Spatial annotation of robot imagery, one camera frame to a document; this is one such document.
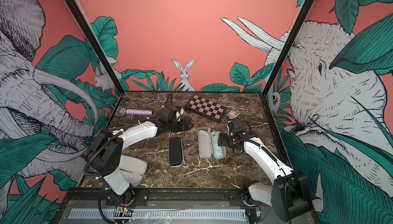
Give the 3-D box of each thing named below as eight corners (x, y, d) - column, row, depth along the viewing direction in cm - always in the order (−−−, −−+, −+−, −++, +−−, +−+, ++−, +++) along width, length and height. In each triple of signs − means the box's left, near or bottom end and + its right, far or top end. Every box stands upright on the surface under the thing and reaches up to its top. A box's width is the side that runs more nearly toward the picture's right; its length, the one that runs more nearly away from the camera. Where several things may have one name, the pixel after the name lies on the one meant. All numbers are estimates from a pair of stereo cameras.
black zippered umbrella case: (169, 168, 85) (168, 166, 82) (169, 140, 96) (168, 137, 93) (184, 166, 86) (183, 163, 83) (182, 138, 97) (181, 135, 94)
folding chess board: (185, 108, 113) (185, 106, 111) (194, 96, 121) (194, 94, 119) (219, 123, 105) (219, 120, 103) (226, 109, 113) (227, 106, 111)
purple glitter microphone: (126, 115, 108) (124, 112, 105) (128, 111, 111) (126, 108, 107) (152, 117, 108) (151, 113, 105) (153, 113, 110) (152, 110, 107)
